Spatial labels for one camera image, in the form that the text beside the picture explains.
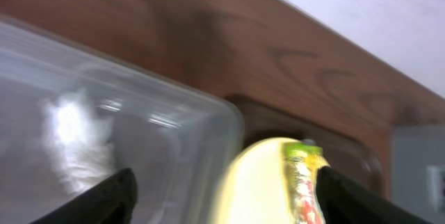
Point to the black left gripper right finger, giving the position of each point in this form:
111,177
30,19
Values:
343,201

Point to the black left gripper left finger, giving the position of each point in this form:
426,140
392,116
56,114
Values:
112,201

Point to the yellow green snack wrapper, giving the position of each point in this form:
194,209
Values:
301,164

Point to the grey dishwasher rack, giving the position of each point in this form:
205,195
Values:
417,171

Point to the brown serving tray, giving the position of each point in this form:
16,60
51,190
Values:
345,154

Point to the crumpled white tissue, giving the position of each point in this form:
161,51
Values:
77,141

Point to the yellow plate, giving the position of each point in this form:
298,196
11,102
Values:
253,189

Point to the clear plastic bin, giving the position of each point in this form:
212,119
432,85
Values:
178,141

